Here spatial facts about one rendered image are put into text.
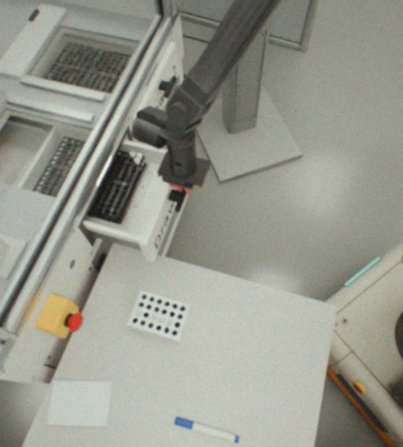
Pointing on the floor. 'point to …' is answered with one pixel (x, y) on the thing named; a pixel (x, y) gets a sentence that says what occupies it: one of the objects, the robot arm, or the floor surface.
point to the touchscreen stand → (246, 120)
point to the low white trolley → (195, 361)
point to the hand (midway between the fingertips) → (186, 189)
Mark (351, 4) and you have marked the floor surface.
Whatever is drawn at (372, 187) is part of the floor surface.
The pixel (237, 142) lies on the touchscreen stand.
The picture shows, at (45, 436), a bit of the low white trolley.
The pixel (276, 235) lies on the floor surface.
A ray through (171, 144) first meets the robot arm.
